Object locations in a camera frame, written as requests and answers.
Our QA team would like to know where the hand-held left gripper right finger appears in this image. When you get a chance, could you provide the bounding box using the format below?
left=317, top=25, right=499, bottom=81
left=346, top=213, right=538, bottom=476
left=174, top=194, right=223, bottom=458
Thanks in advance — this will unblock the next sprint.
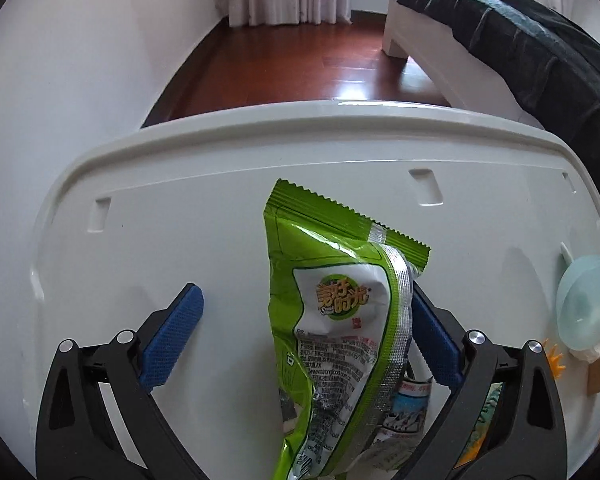
left=405, top=282, right=568, bottom=480

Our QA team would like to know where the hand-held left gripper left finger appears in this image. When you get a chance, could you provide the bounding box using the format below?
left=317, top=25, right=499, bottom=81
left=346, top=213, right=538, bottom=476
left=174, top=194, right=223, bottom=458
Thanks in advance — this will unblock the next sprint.
left=35, top=282, right=205, bottom=480

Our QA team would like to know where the green snack bag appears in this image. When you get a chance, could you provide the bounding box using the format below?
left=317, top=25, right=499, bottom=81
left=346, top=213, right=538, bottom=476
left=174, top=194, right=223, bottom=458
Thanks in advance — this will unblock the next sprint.
left=262, top=178, right=432, bottom=480

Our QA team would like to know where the white printed wrapper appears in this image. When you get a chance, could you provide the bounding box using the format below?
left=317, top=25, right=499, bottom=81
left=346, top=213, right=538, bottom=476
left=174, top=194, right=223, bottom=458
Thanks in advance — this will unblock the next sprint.
left=379, top=377, right=434, bottom=442

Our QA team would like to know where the white plastic storage box lid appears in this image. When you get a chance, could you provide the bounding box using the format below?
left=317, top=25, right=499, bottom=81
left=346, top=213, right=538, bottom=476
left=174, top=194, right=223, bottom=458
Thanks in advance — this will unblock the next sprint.
left=27, top=100, right=600, bottom=480

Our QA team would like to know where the orange snack bag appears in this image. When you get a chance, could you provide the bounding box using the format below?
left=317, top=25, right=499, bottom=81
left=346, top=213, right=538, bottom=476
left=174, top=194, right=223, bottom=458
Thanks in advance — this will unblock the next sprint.
left=452, top=339, right=567, bottom=468

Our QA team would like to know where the light blue plastic lid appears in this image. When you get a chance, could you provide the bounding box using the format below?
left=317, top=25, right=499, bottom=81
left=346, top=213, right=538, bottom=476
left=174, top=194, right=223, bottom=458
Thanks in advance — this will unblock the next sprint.
left=556, top=255, right=600, bottom=352

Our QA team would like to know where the dark blanket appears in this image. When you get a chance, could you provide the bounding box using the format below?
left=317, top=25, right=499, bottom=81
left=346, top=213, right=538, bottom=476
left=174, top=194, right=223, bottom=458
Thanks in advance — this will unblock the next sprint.
left=380, top=0, right=600, bottom=173

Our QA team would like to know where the white bed frame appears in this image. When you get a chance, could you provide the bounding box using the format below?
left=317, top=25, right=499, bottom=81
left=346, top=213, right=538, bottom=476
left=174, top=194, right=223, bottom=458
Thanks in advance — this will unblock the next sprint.
left=382, top=0, right=546, bottom=131

